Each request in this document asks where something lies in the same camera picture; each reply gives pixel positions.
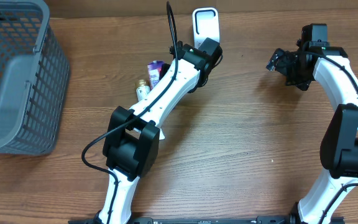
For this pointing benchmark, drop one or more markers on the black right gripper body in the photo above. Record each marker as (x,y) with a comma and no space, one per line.
(296,71)

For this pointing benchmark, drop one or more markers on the purple red pad package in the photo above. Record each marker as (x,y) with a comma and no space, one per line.
(154,69)

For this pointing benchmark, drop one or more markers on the white tube item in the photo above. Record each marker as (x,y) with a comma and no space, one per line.
(142,89)

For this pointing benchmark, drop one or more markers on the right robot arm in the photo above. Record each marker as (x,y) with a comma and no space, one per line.
(316,60)

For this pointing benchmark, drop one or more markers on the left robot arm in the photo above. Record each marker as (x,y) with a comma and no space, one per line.
(131,148)

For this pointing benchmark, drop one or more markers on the white barcode scanner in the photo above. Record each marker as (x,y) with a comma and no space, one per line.
(205,25)

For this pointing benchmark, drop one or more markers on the dark grey plastic basket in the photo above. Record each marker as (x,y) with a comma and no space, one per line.
(34,77)

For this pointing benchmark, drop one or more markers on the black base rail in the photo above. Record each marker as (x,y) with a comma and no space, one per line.
(207,221)

